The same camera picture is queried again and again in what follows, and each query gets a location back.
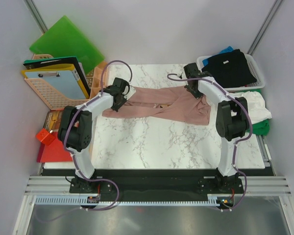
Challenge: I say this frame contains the black folder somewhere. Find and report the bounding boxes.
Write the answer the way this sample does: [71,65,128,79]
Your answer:
[23,56,87,84]

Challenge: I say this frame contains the black t shirt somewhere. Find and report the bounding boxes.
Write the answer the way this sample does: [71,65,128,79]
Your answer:
[201,49,257,88]

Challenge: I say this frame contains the blue clipboard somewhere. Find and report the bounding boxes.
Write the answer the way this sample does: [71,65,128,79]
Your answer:
[24,69,87,100]

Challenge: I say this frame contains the aluminium frame rail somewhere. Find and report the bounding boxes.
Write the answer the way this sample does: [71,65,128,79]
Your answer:
[26,166,291,196]

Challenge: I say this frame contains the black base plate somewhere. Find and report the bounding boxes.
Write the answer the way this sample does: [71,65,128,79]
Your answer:
[41,167,275,203]

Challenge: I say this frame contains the red cube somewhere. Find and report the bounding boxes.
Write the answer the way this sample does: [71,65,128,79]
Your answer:
[36,128,55,145]

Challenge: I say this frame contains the brown book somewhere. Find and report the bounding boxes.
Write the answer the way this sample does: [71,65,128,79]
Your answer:
[43,110,63,132]

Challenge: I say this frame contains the white laundry basket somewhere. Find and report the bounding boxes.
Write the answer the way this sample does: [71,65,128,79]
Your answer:
[196,54,265,91]

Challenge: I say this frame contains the white t shirt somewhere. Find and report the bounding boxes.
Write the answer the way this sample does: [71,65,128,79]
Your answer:
[230,91,272,124]

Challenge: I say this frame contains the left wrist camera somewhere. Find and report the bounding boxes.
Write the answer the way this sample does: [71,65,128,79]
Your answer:
[124,85,136,99]

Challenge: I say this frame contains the green t shirt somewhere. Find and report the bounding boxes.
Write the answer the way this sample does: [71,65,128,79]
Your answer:
[251,89,270,136]

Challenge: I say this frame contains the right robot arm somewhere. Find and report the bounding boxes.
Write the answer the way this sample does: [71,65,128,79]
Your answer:
[181,63,250,194]

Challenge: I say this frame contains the red folder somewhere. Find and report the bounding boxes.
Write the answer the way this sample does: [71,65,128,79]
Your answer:
[37,138,72,163]

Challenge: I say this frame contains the white cable duct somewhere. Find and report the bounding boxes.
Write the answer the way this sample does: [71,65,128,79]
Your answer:
[35,193,233,206]

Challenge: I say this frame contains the green plastic folder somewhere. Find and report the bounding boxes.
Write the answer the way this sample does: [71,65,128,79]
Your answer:
[29,16,104,73]

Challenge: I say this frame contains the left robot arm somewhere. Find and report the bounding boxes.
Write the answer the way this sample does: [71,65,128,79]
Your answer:
[58,77,136,192]

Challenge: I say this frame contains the orange desk organizer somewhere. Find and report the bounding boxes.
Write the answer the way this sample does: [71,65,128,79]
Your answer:
[86,61,109,98]

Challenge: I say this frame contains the pink t shirt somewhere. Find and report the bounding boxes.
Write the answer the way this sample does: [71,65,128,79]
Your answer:
[102,86,211,125]

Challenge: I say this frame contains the pink file rack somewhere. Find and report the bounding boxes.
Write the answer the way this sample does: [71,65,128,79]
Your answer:
[23,53,91,111]

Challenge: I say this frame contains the yellow folder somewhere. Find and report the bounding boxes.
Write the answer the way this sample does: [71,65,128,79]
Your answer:
[21,64,90,99]

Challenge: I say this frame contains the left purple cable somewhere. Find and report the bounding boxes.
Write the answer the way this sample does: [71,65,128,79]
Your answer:
[63,60,121,211]

